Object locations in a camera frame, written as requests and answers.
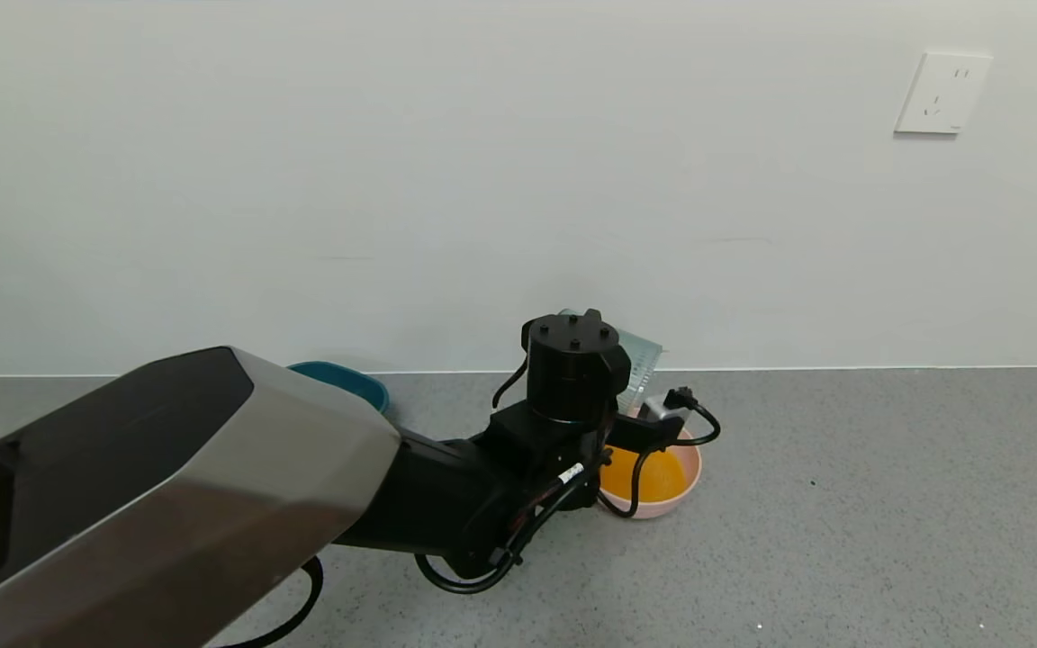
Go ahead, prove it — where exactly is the clear cup with orange liquid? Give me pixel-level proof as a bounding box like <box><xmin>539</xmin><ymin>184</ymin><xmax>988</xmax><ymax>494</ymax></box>
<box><xmin>559</xmin><ymin>309</ymin><xmax>665</xmax><ymax>417</ymax></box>

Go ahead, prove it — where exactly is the pink bowl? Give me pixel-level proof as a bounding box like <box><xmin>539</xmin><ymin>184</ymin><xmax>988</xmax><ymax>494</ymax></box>
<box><xmin>598</xmin><ymin>423</ymin><xmax>702</xmax><ymax>520</ymax></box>

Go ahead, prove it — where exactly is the teal plastic basin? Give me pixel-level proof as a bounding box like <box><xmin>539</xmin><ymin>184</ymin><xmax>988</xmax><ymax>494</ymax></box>
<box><xmin>287</xmin><ymin>361</ymin><xmax>391</xmax><ymax>415</ymax></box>

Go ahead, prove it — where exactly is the thin black camera cable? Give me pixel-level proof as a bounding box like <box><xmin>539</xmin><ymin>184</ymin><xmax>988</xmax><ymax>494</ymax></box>
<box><xmin>415</xmin><ymin>385</ymin><xmax>722</xmax><ymax>595</ymax></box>

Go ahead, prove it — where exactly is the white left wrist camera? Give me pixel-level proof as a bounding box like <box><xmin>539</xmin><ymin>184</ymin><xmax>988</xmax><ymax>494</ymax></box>
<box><xmin>643</xmin><ymin>387</ymin><xmax>695</xmax><ymax>424</ymax></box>

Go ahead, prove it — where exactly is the white wall socket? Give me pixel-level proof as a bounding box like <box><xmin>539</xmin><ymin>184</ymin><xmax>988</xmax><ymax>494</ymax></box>
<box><xmin>894</xmin><ymin>51</ymin><xmax>994</xmax><ymax>136</ymax></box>

